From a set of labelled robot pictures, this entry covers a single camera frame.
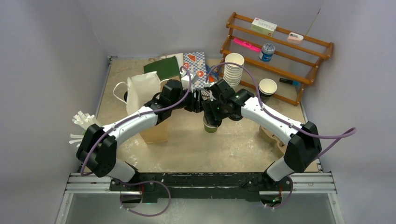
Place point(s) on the white paper cup stack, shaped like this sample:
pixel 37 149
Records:
pixel 233 72

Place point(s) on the pink highlighter pen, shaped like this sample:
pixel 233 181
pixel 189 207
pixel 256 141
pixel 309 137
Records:
pixel 246 45

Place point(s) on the blue checkered paper bag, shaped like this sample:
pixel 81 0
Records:
pixel 195 63

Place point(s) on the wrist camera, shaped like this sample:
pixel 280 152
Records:
pixel 188 82
pixel 209 84

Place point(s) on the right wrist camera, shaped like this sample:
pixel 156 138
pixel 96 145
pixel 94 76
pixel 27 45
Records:
pixel 209 84

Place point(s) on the green cup of stirrers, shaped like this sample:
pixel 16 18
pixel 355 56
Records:
pixel 84 120

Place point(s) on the black blue marker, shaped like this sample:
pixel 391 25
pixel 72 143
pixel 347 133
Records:
pixel 288 81

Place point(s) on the pink white tape dispenser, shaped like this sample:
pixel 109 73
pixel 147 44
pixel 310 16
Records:
pixel 295 38

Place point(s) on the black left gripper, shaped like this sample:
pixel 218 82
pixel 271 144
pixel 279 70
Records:
pixel 195 105

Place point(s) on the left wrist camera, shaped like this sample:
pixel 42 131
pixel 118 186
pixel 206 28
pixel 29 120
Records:
pixel 188 82

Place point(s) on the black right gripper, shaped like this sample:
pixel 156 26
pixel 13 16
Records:
pixel 209 106

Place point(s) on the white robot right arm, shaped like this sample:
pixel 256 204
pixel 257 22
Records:
pixel 301 147

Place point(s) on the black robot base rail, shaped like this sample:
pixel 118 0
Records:
pixel 265 187

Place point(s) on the black cup with white cup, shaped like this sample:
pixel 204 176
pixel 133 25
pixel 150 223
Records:
pixel 267 88

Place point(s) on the green paper coffee cup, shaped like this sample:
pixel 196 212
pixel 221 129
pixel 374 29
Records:
pixel 209 128

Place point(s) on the white green box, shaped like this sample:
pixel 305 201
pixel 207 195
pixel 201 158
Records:
pixel 263 27

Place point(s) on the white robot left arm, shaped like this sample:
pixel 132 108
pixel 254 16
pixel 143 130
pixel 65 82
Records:
pixel 98 150

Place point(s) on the green paper bag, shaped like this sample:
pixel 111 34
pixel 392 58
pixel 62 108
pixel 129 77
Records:
pixel 165 68

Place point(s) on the wooden shelf rack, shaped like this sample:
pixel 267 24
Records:
pixel 303 82

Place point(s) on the blue lidded jar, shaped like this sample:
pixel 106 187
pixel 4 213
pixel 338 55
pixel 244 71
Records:
pixel 267 52

